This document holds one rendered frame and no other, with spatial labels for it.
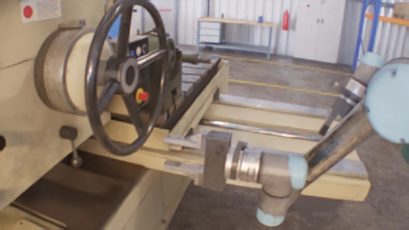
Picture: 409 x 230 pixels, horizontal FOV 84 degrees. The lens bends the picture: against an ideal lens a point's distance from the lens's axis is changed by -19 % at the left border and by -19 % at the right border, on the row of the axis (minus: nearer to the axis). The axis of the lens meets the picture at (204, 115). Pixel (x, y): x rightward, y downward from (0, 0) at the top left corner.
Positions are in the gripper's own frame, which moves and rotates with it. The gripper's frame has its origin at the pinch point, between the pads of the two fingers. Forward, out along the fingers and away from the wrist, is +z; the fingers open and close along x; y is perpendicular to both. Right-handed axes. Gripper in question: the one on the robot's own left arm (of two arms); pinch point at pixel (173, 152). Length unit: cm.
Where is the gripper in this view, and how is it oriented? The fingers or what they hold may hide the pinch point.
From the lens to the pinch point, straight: 66.8
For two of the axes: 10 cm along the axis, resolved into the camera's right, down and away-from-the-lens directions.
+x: -0.7, 9.5, 3.1
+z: -9.7, -1.4, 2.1
